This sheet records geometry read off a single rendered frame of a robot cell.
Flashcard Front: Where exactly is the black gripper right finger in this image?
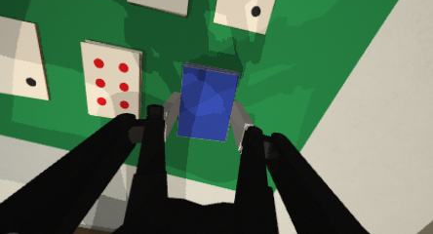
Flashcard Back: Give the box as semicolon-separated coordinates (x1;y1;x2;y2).
230;100;371;234

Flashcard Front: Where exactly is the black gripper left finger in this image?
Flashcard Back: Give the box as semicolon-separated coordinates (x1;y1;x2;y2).
0;92;180;234

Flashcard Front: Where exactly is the green felt playing mat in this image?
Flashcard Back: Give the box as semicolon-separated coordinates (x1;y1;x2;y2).
0;0;399;191

